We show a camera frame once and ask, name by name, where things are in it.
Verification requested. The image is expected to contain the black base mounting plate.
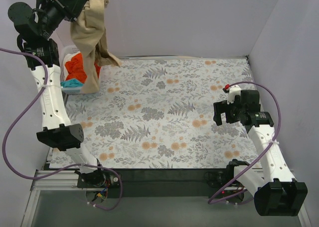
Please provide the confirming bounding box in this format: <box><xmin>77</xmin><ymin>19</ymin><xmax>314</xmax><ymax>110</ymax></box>
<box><xmin>77</xmin><ymin>169</ymin><xmax>255</xmax><ymax>200</ymax></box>

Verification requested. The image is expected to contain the beige t shirt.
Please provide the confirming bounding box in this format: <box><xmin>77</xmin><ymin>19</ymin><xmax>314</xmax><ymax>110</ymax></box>
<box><xmin>70</xmin><ymin>0</ymin><xmax>121</xmax><ymax>94</ymax></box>

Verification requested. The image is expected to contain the white plastic laundry basket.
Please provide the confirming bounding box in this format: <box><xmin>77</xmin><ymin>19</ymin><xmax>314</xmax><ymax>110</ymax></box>
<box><xmin>58</xmin><ymin>45</ymin><xmax>101</xmax><ymax>95</ymax></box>

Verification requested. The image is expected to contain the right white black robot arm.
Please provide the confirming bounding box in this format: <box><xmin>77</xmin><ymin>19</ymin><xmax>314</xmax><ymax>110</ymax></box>
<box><xmin>213</xmin><ymin>85</ymin><xmax>308</xmax><ymax>216</ymax></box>

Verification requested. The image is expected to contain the aluminium frame rail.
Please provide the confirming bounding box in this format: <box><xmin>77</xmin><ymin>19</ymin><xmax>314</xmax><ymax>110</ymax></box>
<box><xmin>21</xmin><ymin>169</ymin><xmax>87</xmax><ymax>227</ymax></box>

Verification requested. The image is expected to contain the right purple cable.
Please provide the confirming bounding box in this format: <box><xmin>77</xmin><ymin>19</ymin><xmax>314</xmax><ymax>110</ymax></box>
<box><xmin>208</xmin><ymin>81</ymin><xmax>280</xmax><ymax>205</ymax></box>

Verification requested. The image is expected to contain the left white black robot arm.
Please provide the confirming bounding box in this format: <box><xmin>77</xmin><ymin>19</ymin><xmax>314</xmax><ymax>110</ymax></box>
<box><xmin>8</xmin><ymin>0</ymin><xmax>106</xmax><ymax>187</ymax></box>

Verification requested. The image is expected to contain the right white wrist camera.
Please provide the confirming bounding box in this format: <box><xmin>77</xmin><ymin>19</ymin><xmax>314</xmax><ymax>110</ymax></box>
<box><xmin>223</xmin><ymin>85</ymin><xmax>241</xmax><ymax>104</ymax></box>

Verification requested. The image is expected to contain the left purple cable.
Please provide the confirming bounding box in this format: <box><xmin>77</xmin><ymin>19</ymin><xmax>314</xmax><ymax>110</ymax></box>
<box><xmin>0</xmin><ymin>47</ymin><xmax>122</xmax><ymax>211</ymax></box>

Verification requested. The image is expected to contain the purple cable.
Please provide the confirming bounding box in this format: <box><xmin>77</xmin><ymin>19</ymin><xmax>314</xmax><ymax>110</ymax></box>
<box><xmin>208</xmin><ymin>81</ymin><xmax>280</xmax><ymax>205</ymax></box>
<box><xmin>0</xmin><ymin>47</ymin><xmax>122</xmax><ymax>211</ymax></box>

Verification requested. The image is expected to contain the orange t shirt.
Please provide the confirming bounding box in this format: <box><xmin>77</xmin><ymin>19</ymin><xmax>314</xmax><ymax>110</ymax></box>
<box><xmin>64</xmin><ymin>52</ymin><xmax>87</xmax><ymax>84</ymax></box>

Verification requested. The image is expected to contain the teal t shirt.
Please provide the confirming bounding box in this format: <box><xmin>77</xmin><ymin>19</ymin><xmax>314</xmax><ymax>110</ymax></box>
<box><xmin>60</xmin><ymin>79</ymin><xmax>83</xmax><ymax>88</ymax></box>

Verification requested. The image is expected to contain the floral patterned table mat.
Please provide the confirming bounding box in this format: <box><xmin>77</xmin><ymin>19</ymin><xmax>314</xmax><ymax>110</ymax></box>
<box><xmin>66</xmin><ymin>59</ymin><xmax>257</xmax><ymax>168</ymax></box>

